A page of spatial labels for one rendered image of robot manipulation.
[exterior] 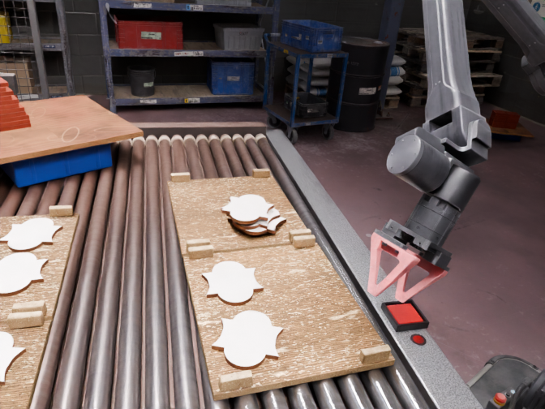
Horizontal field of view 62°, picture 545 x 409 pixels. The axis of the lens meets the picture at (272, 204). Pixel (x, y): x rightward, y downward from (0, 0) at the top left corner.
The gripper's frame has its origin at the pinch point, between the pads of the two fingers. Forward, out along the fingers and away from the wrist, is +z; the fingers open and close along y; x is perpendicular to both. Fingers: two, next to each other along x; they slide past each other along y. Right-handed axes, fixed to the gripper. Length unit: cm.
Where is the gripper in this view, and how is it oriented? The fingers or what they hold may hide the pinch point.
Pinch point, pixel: (388, 292)
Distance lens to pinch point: 67.8
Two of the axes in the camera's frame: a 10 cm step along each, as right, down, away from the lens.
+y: -5.9, -2.5, -7.7
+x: 6.4, 4.2, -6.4
